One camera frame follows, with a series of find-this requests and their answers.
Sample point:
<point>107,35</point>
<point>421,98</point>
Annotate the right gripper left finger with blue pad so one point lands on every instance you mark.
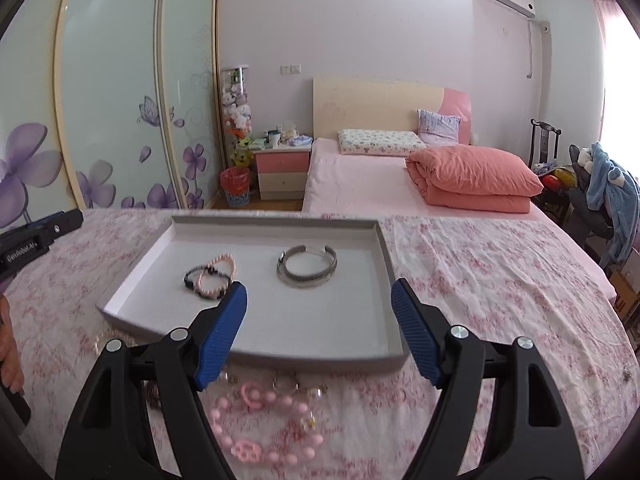
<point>109,434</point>

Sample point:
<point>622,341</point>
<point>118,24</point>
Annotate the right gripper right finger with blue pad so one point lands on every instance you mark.
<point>529,434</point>

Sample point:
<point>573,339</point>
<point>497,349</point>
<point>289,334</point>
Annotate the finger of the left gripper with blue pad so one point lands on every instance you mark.
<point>55,224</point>

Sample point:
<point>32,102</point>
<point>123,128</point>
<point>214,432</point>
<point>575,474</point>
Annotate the thin silver bangle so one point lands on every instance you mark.
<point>299,280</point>

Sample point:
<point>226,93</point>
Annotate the person's left hand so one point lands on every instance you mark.
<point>12,376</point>

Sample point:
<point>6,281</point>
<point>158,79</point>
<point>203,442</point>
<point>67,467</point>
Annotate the grey cardboard tray box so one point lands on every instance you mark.
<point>343,325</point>

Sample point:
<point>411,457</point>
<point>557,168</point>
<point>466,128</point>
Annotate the pink floral bedsheet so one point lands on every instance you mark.
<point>501,279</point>

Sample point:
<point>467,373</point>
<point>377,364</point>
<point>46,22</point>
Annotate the red waste bin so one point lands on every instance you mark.
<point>235,182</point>

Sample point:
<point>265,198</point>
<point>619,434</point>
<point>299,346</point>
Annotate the pink bed mattress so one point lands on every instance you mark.
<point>377,186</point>

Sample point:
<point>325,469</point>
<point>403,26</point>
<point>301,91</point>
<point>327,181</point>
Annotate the pink bedside table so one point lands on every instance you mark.
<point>282,172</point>

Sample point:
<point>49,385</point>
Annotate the folded salmon duvet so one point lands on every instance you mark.
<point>471,177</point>

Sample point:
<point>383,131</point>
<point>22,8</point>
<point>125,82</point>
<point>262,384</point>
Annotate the sliding wardrobe with flower print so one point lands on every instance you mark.
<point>108,104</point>

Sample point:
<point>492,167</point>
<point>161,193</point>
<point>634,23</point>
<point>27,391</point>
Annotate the white mug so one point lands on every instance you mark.
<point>274,138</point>

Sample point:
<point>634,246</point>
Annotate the floral white pillow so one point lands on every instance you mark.
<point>393,143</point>

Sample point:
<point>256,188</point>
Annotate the lilac patterned pillow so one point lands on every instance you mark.
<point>438,129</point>

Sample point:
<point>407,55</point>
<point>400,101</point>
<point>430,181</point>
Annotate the clear tube of plush toys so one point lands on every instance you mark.
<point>236,115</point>

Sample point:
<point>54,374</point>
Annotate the cream pink headboard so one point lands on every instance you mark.
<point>339,104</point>

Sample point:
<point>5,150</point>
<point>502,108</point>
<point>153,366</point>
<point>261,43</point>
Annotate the dark wooden chair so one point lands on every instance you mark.
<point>544,143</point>

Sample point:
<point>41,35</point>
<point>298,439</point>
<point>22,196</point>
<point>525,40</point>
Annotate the pink curtain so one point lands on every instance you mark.
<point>605,9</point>

